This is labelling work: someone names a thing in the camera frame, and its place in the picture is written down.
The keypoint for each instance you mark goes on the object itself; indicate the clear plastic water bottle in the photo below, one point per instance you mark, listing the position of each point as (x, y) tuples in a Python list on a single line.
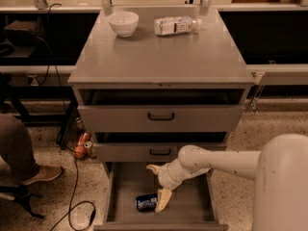
[(175, 25)]

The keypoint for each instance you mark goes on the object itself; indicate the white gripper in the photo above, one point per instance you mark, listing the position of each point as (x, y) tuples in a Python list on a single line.
[(166, 174)]

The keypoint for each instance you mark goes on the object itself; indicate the black top drawer handle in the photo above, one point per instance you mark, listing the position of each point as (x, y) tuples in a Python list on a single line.
[(169, 117)]

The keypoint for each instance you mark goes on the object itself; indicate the white ceramic bowl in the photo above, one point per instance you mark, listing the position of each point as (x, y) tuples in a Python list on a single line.
[(124, 24)]

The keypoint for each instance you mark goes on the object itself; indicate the red can on floor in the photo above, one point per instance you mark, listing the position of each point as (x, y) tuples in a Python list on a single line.
[(83, 138)]

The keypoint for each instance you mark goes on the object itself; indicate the grey middle drawer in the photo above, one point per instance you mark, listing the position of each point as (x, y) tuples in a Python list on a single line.
[(134, 146)]

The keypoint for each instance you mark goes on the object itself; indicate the tan shoe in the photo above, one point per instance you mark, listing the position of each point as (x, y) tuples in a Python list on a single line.
[(45, 174)]

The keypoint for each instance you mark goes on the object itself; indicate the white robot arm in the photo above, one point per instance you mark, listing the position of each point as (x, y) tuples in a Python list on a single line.
[(279, 172)]

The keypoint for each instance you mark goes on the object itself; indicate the dark box on shelf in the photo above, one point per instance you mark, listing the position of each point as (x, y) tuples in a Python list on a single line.
[(24, 33)]

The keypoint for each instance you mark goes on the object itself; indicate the black office chair base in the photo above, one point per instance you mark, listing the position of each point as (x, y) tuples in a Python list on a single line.
[(21, 196)]

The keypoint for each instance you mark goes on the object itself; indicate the black drawer handle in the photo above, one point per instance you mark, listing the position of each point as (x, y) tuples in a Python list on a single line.
[(169, 117), (157, 152)]

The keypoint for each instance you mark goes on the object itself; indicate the grey bottom drawer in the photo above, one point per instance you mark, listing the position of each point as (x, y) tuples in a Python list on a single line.
[(191, 207)]

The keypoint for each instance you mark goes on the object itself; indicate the grey drawer cabinet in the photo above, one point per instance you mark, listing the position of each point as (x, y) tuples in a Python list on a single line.
[(203, 59)]

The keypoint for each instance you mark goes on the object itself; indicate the grey drawer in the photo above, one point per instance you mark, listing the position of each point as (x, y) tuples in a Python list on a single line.
[(191, 207), (195, 111), (134, 146)]

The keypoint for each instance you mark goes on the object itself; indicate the grey top drawer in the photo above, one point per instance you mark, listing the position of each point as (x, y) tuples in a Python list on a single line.
[(195, 111)]

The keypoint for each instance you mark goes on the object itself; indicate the black middle drawer handle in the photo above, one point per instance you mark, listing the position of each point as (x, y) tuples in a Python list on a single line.
[(157, 152)]

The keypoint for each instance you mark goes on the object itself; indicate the blue pepsi can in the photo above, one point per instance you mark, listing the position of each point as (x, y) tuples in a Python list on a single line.
[(146, 202)]

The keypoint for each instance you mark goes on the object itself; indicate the orange can on floor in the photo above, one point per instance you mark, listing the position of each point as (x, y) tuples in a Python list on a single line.
[(88, 146)]

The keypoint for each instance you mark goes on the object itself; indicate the person's leg brown trousers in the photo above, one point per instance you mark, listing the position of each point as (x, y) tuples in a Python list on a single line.
[(16, 149)]

